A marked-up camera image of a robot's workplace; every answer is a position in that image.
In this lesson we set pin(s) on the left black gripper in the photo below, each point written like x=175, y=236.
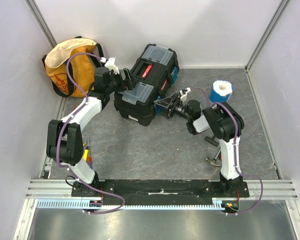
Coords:
x=131, y=85

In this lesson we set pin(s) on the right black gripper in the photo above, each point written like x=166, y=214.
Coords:
x=171, y=106

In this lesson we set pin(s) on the black plastic tool box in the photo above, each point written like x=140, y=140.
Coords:
x=156, y=70

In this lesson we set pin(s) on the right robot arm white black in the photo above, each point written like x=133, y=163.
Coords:
x=224, y=122

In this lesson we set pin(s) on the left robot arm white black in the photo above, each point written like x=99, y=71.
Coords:
x=64, y=137

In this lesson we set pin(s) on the yellow canvas tote bag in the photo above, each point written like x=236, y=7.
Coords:
x=71, y=66

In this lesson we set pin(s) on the blue wrapped paper roll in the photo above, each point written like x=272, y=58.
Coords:
x=221, y=91

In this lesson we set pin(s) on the black rubber mallet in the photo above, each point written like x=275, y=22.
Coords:
x=212, y=141

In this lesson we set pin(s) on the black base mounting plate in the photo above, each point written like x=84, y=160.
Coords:
x=176, y=191

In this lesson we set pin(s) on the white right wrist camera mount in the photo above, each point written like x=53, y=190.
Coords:
x=183, y=93

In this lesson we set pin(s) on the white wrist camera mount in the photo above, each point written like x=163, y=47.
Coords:
x=110, y=64
x=183, y=93

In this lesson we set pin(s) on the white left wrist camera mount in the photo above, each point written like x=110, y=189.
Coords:
x=110, y=64

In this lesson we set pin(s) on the claw hammer red black handle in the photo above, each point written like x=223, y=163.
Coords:
x=217, y=160

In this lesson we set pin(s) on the yellow handled screwdriver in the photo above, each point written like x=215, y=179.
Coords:
x=86, y=154

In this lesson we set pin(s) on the red blue handled screwdriver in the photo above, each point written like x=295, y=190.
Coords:
x=89, y=157

